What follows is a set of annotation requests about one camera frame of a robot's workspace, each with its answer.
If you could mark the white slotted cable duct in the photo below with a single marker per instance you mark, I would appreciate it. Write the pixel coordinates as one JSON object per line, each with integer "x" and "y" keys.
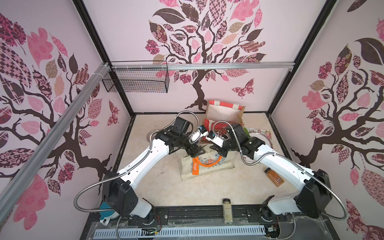
{"x": 186, "y": 232}

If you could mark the red Christmas jute bag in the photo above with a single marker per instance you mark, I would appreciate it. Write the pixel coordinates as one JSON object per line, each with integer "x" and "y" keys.
{"x": 222, "y": 111}

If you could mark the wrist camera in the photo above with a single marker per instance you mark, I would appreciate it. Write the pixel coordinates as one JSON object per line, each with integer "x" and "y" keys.
{"x": 215, "y": 139}
{"x": 198, "y": 134}

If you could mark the black vertical frame post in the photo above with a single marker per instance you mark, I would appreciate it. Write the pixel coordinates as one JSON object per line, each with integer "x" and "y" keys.
{"x": 87, "y": 21}
{"x": 309, "y": 42}

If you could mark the white radish with leaves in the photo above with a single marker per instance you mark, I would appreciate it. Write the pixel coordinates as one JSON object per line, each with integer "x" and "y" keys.
{"x": 246, "y": 132}

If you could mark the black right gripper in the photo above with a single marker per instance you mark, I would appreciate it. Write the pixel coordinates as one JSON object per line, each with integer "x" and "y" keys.
{"x": 220, "y": 149}

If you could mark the floral placemat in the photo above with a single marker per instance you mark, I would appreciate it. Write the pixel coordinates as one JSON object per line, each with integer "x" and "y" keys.
{"x": 261, "y": 131}

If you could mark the black wire basket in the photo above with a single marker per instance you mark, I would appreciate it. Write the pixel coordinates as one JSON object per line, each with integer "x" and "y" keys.
{"x": 137, "y": 77}

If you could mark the black vertical frame post right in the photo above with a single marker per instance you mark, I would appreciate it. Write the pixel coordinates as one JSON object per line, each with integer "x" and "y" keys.
{"x": 309, "y": 42}

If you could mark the spice jar pale contents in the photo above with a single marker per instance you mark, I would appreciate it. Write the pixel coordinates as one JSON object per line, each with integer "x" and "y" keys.
{"x": 227, "y": 211}

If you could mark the aluminium rail left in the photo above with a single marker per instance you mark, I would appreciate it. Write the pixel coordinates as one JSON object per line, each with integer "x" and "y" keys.
{"x": 25, "y": 175}

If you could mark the teal cup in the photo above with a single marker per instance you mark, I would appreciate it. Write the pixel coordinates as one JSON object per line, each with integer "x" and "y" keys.
{"x": 107, "y": 214}

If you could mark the black vertical frame post left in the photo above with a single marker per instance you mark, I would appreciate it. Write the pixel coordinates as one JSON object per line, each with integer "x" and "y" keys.
{"x": 87, "y": 21}

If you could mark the aluminium rail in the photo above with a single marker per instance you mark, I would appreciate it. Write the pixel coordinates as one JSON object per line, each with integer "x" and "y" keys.
{"x": 214, "y": 66}
{"x": 25, "y": 175}

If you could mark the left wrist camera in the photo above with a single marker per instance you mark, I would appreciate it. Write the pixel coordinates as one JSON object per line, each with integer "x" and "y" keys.
{"x": 198, "y": 134}

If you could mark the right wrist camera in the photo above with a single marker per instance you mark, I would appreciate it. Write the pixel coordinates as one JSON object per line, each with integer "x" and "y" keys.
{"x": 215, "y": 139}

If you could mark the canvas tote bag orange handles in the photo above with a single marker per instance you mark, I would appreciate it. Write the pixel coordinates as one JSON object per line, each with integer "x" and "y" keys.
{"x": 206, "y": 163}

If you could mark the aluminium rail back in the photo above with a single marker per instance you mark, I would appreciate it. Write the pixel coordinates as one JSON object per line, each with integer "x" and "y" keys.
{"x": 214, "y": 66}

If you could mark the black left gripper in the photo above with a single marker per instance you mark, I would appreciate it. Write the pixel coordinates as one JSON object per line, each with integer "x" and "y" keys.
{"x": 191, "y": 151}

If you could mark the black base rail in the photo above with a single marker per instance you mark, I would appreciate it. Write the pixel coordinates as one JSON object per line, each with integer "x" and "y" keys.
{"x": 192, "y": 214}

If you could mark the white plate with pattern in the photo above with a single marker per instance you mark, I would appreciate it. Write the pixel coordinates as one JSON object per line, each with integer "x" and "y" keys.
{"x": 263, "y": 138}

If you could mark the orange spice bottle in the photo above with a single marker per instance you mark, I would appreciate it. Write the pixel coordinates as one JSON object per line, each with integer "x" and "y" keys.
{"x": 274, "y": 177}

